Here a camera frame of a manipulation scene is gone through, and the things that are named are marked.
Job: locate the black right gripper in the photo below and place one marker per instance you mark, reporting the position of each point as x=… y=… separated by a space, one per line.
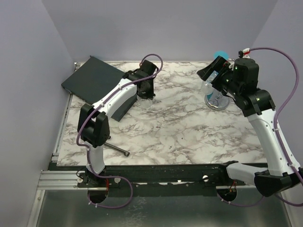
x=219 y=64

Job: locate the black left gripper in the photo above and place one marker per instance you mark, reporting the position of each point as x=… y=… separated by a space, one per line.
x=150 y=94

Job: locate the clear ribbed wine glass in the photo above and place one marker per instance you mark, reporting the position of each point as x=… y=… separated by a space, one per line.
x=144 y=101

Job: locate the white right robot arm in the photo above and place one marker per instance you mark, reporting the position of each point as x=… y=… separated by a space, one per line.
x=283 y=170

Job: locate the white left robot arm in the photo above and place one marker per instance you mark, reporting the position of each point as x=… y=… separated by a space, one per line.
x=93 y=126

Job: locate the blue wine glass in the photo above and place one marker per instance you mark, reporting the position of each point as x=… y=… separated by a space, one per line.
x=221 y=54

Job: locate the chrome wine glass rack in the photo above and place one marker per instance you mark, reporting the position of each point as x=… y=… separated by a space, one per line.
x=216 y=101

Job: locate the dark grey flat box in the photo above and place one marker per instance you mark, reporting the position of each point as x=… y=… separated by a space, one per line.
x=90 y=83

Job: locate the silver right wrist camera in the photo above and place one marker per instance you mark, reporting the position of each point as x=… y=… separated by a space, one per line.
x=244 y=53

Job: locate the dark metal T-handle tool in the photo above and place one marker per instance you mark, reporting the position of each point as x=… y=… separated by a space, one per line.
x=124 y=152

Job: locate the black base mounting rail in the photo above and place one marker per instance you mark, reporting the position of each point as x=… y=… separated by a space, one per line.
x=158 y=180

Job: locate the aluminium extrusion frame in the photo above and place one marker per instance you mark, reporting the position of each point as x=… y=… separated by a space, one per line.
x=56 y=180

